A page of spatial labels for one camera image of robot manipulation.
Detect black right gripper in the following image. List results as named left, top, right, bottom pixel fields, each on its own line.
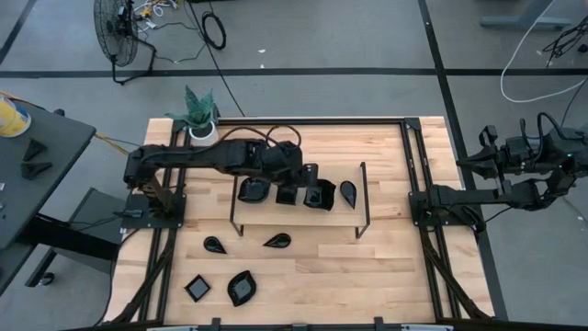
left=457, top=137, right=527, bottom=180

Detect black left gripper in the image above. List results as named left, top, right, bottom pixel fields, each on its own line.
left=274, top=145, right=320, bottom=188

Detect black wavy square bowl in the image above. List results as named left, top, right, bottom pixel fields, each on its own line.
left=302, top=178, right=337, bottom=211

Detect small black square plate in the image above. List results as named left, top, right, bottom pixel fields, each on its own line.
left=184, top=274, right=212, bottom=303
left=275, top=184, right=299, bottom=206

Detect small black teardrop plate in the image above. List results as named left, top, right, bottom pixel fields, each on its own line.
left=262, top=232, right=293, bottom=250
left=339, top=180, right=358, bottom=211
left=203, top=235, right=228, bottom=256

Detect black leaf shaped plate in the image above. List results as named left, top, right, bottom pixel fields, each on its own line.
left=236, top=177, right=272, bottom=204
left=226, top=269, right=258, bottom=308

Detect wooden riser shelf black legs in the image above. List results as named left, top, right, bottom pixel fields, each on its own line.
left=228, top=160, right=371, bottom=240

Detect snake plant in white pot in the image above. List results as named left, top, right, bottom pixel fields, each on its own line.
left=164, top=85, right=221, bottom=148

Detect wooden desk grey legs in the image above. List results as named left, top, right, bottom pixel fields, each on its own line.
left=480, top=0, right=588, bottom=148

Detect black floor fan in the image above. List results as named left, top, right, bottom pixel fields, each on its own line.
left=93, top=0, right=158, bottom=87

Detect black desk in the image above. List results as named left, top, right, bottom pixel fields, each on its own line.
left=0, top=98, right=125, bottom=295

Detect black triangular part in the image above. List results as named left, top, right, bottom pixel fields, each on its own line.
left=19, top=160, right=53, bottom=181
left=21, top=137, right=49, bottom=162

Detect white wipes canister yellow label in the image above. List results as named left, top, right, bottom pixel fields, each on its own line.
left=0, top=94, right=32, bottom=139

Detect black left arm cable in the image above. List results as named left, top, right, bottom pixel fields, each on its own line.
left=220, top=123, right=303, bottom=151

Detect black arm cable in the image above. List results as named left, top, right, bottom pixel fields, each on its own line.
left=518, top=111, right=588, bottom=143
left=220, top=123, right=303, bottom=151

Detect black aluminium rig frame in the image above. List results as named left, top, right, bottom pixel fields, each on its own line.
left=109, top=117, right=495, bottom=331

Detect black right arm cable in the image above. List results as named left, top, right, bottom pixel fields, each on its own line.
left=518, top=111, right=588, bottom=143

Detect white floor cable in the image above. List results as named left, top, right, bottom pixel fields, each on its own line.
left=499, top=0, right=588, bottom=104

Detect black cable bundle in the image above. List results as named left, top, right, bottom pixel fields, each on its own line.
left=541, top=16, right=588, bottom=59

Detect black coiled floor cable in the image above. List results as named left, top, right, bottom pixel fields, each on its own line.
left=200, top=10, right=228, bottom=51

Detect yellow cable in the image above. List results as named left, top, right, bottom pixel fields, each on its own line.
left=94, top=131, right=132, bottom=156

